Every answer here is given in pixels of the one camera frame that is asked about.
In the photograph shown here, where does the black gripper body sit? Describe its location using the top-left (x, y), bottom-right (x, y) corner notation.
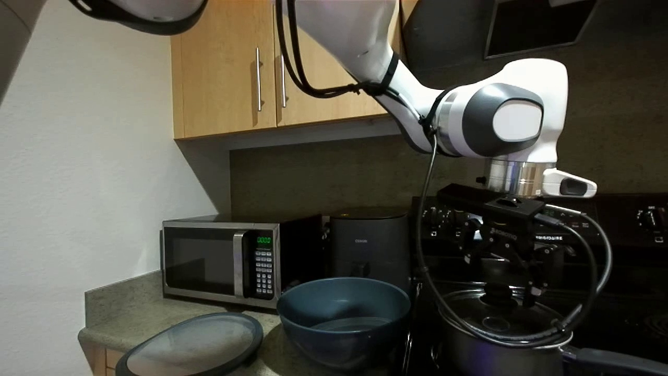
top-left (436, 181), bottom-right (569, 280)

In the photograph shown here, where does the glass pot lid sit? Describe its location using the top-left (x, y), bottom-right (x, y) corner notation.
top-left (440, 258), bottom-right (563, 347)

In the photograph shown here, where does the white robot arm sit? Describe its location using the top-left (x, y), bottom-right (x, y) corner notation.
top-left (70, 0), bottom-right (570, 197)

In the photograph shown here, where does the dark cooking pot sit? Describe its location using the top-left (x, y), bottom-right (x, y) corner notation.
top-left (434, 289), bottom-right (668, 376)

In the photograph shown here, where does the large blue bowl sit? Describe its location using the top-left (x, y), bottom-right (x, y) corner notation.
top-left (276, 276), bottom-right (412, 371)

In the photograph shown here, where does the black electric stove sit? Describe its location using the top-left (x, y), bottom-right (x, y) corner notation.
top-left (412, 194), bottom-right (666, 376)

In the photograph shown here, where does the black air fryer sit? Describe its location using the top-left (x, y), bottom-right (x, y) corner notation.
top-left (331, 215), bottom-right (409, 291)

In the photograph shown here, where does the black range hood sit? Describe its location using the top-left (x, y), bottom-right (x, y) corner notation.
top-left (402, 0), bottom-right (668, 74)

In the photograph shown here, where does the stainless steel microwave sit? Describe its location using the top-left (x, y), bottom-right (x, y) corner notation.
top-left (160, 215), bottom-right (323, 311)

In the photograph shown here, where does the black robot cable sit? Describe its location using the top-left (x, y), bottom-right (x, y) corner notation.
top-left (416, 133), bottom-right (613, 351)

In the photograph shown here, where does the wooden wall cabinet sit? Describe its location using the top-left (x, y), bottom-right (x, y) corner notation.
top-left (172, 0), bottom-right (385, 140)

